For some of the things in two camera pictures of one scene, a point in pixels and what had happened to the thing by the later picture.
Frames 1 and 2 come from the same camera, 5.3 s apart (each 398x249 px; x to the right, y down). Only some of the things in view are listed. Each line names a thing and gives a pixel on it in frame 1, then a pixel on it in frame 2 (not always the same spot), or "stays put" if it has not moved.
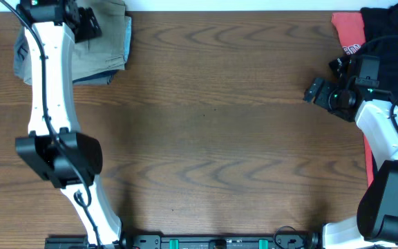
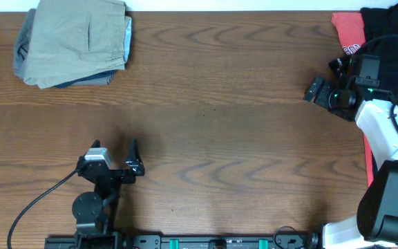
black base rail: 214,241 stays put
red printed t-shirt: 351,30 stays put
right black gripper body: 318,93 stays put
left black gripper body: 86,25 -> 115,173
